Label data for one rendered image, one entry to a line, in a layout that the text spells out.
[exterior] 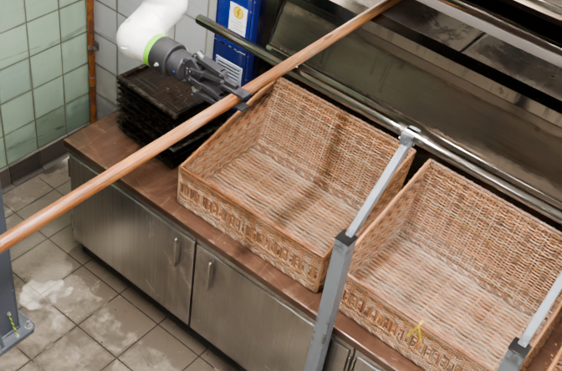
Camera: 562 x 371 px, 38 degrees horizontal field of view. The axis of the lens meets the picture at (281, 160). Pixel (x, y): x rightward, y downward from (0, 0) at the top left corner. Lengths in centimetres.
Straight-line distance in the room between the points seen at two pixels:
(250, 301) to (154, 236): 41
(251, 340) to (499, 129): 102
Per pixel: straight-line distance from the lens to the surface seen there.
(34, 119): 344
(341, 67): 256
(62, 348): 295
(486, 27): 208
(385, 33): 242
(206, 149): 255
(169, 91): 267
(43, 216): 167
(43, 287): 313
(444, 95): 242
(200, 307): 274
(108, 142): 281
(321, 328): 227
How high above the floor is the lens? 237
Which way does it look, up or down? 40 degrees down
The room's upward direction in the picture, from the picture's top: 9 degrees clockwise
